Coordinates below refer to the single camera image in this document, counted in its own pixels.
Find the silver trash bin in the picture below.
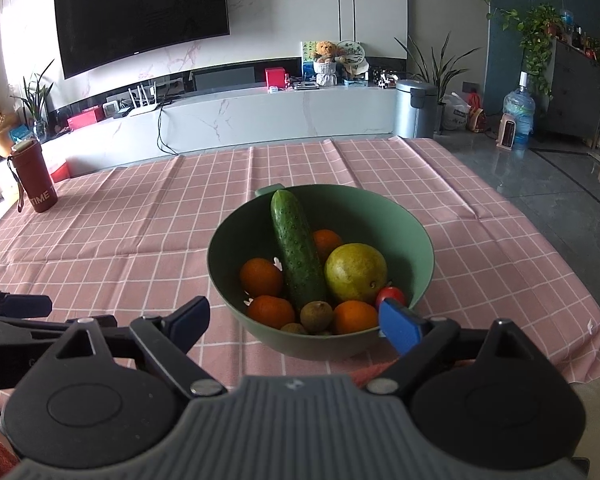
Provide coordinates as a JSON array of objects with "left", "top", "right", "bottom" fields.
[{"left": 393, "top": 79, "right": 438, "bottom": 139}]

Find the red water bottle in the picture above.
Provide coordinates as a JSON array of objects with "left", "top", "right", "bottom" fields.
[{"left": 7, "top": 138, "right": 58, "bottom": 212}]

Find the black television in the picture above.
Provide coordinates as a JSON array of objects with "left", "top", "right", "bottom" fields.
[{"left": 54, "top": 0, "right": 230, "bottom": 78}]

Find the red box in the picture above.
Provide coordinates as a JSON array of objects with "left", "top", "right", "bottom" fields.
[{"left": 264, "top": 67, "right": 287, "bottom": 90}]

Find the brown longan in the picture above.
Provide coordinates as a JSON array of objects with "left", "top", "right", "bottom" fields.
[
  {"left": 280, "top": 323, "right": 308, "bottom": 335},
  {"left": 300, "top": 300, "right": 334, "bottom": 334}
]

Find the blue water jug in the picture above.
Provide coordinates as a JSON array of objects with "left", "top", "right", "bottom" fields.
[{"left": 503, "top": 72, "right": 535, "bottom": 148}]

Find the orange tangerine on cloth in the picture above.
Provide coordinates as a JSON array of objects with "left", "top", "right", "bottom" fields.
[{"left": 239, "top": 258, "right": 284, "bottom": 298}]

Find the green colander bowl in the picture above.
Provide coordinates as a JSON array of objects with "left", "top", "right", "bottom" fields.
[{"left": 207, "top": 184, "right": 434, "bottom": 361}]

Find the white tv cabinet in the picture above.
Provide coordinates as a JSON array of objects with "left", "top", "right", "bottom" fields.
[{"left": 0, "top": 84, "right": 399, "bottom": 196}]

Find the teddy bear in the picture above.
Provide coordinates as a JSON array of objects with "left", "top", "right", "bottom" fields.
[{"left": 313, "top": 41, "right": 339, "bottom": 63}]

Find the green cucumber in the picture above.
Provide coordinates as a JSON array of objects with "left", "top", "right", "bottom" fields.
[{"left": 271, "top": 188, "right": 326, "bottom": 308}]

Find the pink checkered tablecloth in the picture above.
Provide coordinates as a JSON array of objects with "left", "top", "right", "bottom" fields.
[{"left": 0, "top": 138, "right": 600, "bottom": 386}]

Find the dark grey cabinet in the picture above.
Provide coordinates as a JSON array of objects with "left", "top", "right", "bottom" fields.
[{"left": 543, "top": 41, "right": 600, "bottom": 139}]

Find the hanging green plant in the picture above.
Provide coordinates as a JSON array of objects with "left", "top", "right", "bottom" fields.
[{"left": 490, "top": 3, "right": 562, "bottom": 96}]

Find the yellow-green pear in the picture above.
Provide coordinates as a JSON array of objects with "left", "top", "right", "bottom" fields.
[{"left": 324, "top": 243, "right": 388, "bottom": 304}]

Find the orange tangerine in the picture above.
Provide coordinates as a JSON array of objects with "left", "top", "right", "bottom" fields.
[
  {"left": 247, "top": 295, "right": 296, "bottom": 330},
  {"left": 239, "top": 258, "right": 284, "bottom": 298},
  {"left": 312, "top": 229, "right": 343, "bottom": 263},
  {"left": 332, "top": 300, "right": 378, "bottom": 335}
]

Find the white router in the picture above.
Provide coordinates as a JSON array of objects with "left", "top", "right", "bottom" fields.
[{"left": 128, "top": 84, "right": 159, "bottom": 116}]

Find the potted leafy plant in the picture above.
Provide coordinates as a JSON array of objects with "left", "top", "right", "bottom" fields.
[{"left": 394, "top": 32, "right": 480, "bottom": 105}]

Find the red cherry tomato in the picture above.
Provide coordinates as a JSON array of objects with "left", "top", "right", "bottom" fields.
[{"left": 376, "top": 286, "right": 407, "bottom": 308}]

